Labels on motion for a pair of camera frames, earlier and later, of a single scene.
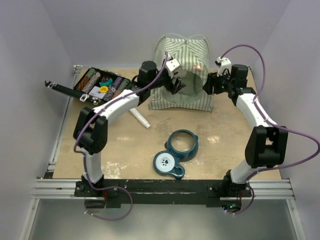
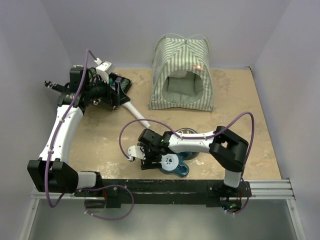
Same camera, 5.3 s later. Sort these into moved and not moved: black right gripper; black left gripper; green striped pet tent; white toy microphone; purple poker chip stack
Moved: black right gripper; black left gripper
Not moved: green striped pet tent; purple poker chip stack; white toy microphone
